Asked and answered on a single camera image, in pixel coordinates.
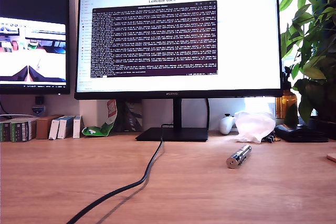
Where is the metallic silver laser pointer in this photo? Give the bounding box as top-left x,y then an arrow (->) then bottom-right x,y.
226,144 -> 253,169

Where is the white game controller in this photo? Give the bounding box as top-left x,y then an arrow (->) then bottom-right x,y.
219,113 -> 236,135

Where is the green red white snack bag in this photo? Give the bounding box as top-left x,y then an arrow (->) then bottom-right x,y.
81,99 -> 118,137

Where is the large black Huawei monitor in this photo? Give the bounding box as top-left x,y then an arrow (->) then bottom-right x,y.
74,0 -> 284,142

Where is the white crumpled plastic bag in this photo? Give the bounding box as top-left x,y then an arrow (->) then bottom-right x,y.
233,111 -> 277,144

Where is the white and blue small box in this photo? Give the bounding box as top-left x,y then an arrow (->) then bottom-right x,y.
72,115 -> 85,139
57,116 -> 75,140
48,118 -> 62,140

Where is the amber glass pump bottle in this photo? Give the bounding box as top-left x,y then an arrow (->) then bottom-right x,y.
275,66 -> 299,120

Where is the brown cardboard box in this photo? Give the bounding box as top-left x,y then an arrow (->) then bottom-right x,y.
35,115 -> 65,140

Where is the black pouch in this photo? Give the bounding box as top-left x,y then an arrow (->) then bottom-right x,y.
274,123 -> 330,143

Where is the green printed box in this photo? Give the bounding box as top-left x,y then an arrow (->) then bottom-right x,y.
10,119 -> 37,142
0,120 -> 13,142

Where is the green leafy potted plant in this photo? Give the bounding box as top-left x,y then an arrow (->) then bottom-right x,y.
278,0 -> 336,137

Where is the black computer monitor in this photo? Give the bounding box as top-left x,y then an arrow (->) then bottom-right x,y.
0,0 -> 71,95

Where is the thin black monitor cable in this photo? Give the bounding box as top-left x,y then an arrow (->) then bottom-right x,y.
206,98 -> 211,130

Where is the thick black cable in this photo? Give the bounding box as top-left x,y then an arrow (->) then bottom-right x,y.
65,123 -> 174,224

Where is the grey blue wall device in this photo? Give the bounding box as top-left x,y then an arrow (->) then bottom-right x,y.
31,105 -> 46,116

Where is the thin white cable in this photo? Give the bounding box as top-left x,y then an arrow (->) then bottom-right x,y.
0,113 -> 36,119

